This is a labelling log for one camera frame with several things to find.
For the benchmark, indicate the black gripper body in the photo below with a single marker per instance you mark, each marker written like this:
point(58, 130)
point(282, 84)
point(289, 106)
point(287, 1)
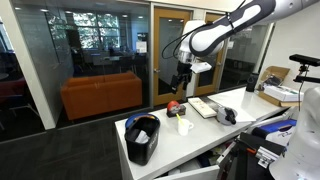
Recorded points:
point(185, 70)

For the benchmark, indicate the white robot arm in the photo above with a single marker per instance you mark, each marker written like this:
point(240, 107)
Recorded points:
point(213, 36)

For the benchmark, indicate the white mug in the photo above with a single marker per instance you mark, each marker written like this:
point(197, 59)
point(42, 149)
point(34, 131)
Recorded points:
point(182, 128)

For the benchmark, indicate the wooden glass door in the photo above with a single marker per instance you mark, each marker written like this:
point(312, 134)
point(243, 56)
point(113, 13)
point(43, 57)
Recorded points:
point(156, 50)
point(206, 91)

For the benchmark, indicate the red tape roll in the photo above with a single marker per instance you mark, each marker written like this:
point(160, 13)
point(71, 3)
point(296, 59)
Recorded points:
point(172, 106)

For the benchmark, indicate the black tape dispenser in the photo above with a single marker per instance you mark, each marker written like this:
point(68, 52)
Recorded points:
point(181, 109)

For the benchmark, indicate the white illustrated book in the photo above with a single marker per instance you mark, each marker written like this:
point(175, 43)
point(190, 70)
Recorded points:
point(201, 106)

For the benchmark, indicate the white paper sign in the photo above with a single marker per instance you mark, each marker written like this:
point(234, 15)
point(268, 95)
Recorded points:
point(141, 46)

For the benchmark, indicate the blue plate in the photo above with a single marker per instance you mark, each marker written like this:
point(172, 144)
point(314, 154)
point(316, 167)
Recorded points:
point(133, 118)

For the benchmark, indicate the crumpled white paper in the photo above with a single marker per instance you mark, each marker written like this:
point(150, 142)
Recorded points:
point(143, 137)

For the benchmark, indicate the black cylinder speaker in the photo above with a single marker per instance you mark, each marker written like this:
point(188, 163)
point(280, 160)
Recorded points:
point(252, 83)

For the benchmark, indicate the orange couch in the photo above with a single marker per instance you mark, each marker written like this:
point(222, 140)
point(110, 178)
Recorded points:
point(100, 93)

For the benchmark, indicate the black plastic bin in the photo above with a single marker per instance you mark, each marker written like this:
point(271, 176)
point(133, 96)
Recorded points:
point(143, 153)

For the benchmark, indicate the brown cardboard box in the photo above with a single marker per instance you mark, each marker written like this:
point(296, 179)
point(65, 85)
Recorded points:
point(280, 70)

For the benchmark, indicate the white flat box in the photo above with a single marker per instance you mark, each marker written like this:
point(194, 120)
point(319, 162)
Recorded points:
point(283, 93)

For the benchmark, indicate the aluminium extrusion bar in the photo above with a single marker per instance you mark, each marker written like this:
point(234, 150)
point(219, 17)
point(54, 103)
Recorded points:
point(266, 156)

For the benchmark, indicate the dark red armchair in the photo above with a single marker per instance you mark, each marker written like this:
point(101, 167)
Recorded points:
point(13, 90)

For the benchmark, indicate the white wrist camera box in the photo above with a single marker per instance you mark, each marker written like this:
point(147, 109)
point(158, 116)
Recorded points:
point(200, 67)

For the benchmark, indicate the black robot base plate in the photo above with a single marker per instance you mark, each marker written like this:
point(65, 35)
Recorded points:
point(243, 166)

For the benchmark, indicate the black camera on stand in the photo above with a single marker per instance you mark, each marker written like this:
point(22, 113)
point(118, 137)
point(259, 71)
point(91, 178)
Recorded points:
point(303, 60)

